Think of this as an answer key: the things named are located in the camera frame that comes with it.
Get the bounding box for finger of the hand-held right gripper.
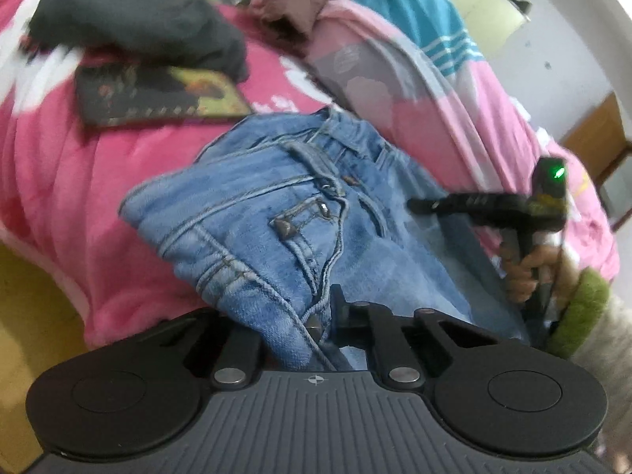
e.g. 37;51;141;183
407;192;528;221

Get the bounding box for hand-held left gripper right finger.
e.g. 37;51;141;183
330;284;499;391

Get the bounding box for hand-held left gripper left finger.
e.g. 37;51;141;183
148;306;262;391

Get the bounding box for blue denim jeans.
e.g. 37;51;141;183
118;106;531;373

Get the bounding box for person's right hand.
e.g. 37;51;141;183
506;247;561;304

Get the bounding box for wooden door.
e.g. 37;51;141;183
560;91;632;230

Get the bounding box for pink grey quilt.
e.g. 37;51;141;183
249;0;620;282

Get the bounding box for teal striped blanket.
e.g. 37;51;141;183
316;0;485;77

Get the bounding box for brown cloth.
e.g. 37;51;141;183
252;0;337;40

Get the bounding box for dark printed cloth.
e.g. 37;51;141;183
74;63;255;129

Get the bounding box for dark grey garment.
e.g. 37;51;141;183
20;0;250;82

